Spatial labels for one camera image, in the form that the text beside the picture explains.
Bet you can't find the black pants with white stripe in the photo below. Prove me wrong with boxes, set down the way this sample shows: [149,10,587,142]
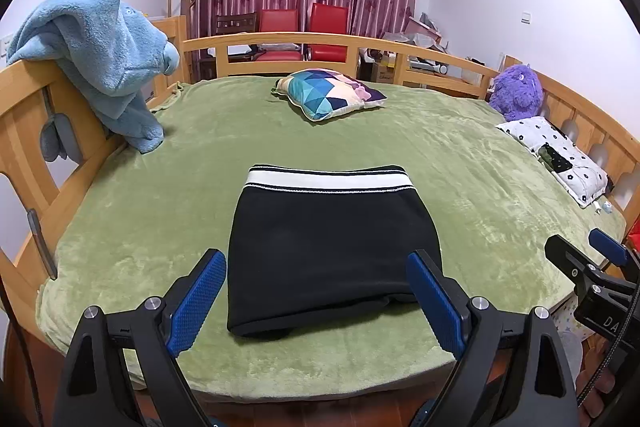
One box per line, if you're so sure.
[226,164,444,339]

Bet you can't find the red chair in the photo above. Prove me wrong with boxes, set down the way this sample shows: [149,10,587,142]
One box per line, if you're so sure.
[259,9,304,62]
[306,3,350,64]

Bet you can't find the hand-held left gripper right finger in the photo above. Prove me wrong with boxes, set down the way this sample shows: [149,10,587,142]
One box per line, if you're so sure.
[406,250,583,427]

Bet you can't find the geometric patterned cushion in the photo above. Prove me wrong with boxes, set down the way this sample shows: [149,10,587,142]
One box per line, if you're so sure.
[271,68,388,122]

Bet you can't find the person's right hand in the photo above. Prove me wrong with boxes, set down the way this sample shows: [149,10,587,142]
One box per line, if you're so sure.
[575,364,618,419]

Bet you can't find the light blue fleece robe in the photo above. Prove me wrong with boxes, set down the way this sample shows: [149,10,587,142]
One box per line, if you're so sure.
[6,0,182,162]

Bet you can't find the white black floral pillow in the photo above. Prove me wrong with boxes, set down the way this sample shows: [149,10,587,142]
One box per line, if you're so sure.
[495,116,610,208]

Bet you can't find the cardboard box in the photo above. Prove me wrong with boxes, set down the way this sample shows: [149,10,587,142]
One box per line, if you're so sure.
[370,59,399,84]

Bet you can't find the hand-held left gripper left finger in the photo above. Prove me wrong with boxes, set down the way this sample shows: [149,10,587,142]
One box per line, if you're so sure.
[52,248,227,427]

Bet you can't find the black braided cable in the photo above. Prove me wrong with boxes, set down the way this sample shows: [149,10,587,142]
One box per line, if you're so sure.
[576,332,633,408]

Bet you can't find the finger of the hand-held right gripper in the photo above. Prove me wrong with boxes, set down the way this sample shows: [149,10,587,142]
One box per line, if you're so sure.
[544,234,608,293]
[588,228,630,268]

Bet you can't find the purple plush toy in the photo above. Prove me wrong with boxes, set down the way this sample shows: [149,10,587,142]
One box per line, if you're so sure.
[489,64,545,122]

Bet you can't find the dark wooden chair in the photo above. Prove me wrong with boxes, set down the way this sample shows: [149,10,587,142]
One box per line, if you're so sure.
[215,13,259,58]

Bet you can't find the wooden bed frame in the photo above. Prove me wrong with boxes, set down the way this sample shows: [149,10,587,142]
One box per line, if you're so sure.
[0,16,640,427]

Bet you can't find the pale patterned bedsheet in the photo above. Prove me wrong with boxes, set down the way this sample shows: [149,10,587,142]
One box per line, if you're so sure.
[552,296,587,360]

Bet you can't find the green fleece blanket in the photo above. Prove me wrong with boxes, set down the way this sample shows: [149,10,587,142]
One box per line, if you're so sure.
[36,77,628,403]

